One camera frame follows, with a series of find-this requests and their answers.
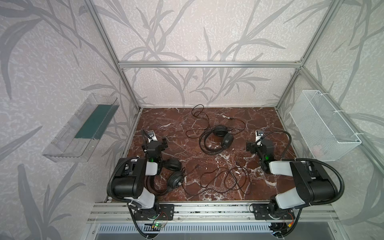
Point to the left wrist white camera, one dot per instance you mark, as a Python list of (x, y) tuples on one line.
[(148, 136)]

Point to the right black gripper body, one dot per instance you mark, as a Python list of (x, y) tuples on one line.
[(256, 147)]

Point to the white wire mesh basket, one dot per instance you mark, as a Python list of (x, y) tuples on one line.
[(326, 133)]

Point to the clear plastic wall tray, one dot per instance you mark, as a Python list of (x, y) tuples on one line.
[(78, 139)]

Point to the aluminium front rail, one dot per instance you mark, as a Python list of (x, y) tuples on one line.
[(204, 212)]

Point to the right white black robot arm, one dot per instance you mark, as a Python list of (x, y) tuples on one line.
[(316, 182)]

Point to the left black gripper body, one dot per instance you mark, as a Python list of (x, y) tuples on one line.
[(154, 144)]

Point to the wrist white camera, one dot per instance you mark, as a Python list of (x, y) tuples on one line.
[(259, 136), (148, 136)]

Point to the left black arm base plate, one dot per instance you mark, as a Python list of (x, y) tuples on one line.
[(162, 211)]

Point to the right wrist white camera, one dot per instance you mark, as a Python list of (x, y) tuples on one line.
[(259, 136)]

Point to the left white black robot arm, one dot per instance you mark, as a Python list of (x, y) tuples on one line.
[(127, 182)]

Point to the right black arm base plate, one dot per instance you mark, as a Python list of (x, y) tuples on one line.
[(271, 212)]

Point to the aluminium frame crossbar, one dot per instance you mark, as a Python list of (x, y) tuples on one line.
[(207, 64)]

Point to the green lit circuit board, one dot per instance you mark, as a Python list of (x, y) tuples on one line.
[(158, 226)]

